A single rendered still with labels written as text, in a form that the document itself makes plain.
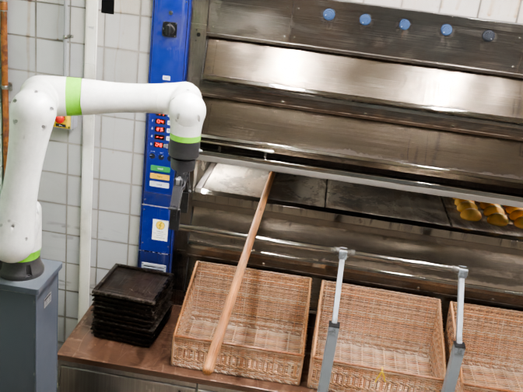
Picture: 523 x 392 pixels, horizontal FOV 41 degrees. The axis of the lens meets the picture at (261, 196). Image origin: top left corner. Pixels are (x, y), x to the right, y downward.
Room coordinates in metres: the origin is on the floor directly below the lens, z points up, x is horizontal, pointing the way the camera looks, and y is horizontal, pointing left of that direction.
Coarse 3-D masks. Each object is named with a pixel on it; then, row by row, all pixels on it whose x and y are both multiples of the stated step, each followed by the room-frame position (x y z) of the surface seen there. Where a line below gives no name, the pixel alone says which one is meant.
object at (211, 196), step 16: (208, 192) 2.99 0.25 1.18; (224, 192) 3.02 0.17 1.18; (256, 208) 2.95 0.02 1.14; (272, 208) 2.95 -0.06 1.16; (288, 208) 2.94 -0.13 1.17; (304, 208) 2.94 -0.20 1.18; (320, 208) 2.96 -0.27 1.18; (368, 224) 2.91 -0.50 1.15; (384, 224) 2.91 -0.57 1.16; (400, 224) 2.90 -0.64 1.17; (416, 224) 2.91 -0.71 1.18; (432, 224) 2.94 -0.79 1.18; (464, 240) 2.88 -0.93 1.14; (480, 240) 2.88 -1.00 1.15; (496, 240) 2.87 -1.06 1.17; (512, 240) 2.87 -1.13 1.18
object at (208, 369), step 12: (264, 192) 3.00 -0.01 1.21; (264, 204) 2.87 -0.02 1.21; (252, 228) 2.58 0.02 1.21; (252, 240) 2.47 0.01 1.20; (240, 264) 2.24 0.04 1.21; (240, 276) 2.16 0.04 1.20; (228, 300) 1.98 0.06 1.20; (228, 312) 1.91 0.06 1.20; (216, 336) 1.76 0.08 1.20; (216, 348) 1.70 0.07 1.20; (204, 372) 1.60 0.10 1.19
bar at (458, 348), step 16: (256, 240) 2.57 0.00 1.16; (272, 240) 2.57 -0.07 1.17; (288, 240) 2.57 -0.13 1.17; (352, 256) 2.55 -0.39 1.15; (368, 256) 2.54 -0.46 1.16; (384, 256) 2.54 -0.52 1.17; (464, 272) 2.50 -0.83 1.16; (336, 288) 2.45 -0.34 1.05; (464, 288) 2.48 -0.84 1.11; (336, 304) 2.40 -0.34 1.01; (336, 320) 2.36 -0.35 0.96; (336, 336) 2.32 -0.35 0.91; (464, 352) 2.29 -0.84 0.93; (448, 368) 2.30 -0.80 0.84; (320, 384) 2.32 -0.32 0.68; (448, 384) 2.29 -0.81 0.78
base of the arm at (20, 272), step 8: (0, 264) 1.98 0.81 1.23; (8, 264) 1.96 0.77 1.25; (16, 264) 1.96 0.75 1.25; (24, 264) 1.96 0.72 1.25; (32, 264) 1.98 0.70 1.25; (40, 264) 2.02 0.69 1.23; (0, 272) 1.96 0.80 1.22; (8, 272) 1.95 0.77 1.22; (16, 272) 1.95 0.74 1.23; (24, 272) 1.96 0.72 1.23; (32, 272) 1.97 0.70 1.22; (40, 272) 2.00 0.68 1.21; (16, 280) 1.94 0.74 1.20; (24, 280) 1.95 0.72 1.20
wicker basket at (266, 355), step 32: (192, 288) 2.83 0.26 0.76; (224, 288) 2.90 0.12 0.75; (256, 288) 2.89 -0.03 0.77; (288, 288) 2.89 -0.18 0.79; (192, 320) 2.83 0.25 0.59; (256, 320) 2.85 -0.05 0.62; (288, 320) 2.85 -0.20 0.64; (192, 352) 2.57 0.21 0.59; (224, 352) 2.46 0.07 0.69; (256, 352) 2.45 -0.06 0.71; (288, 352) 2.45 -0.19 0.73
